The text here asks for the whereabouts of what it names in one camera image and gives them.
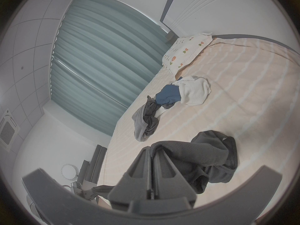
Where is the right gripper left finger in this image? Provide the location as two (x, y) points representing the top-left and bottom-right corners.
(109, 147), (152, 208)

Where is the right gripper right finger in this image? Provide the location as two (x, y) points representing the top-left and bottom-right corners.
(153, 149), (197, 207)

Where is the black T-shirt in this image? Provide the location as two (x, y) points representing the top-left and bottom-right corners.
(150, 130), (238, 195)

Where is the pile of clothes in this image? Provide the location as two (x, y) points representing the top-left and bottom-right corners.
(132, 76), (211, 143)

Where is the bed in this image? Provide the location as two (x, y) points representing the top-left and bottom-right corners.
(95, 0), (300, 208)

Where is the black dressing table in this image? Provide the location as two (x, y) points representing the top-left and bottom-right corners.
(78, 160), (91, 183)

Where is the blue-green curtain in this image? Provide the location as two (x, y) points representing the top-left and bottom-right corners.
(52, 0), (175, 108)
(50, 57), (129, 137)

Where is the white printed pillow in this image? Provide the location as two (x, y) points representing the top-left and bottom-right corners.
(162, 33), (213, 76)

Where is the white ceiling air conditioner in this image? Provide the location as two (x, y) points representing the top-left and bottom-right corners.
(0, 109), (20, 152)

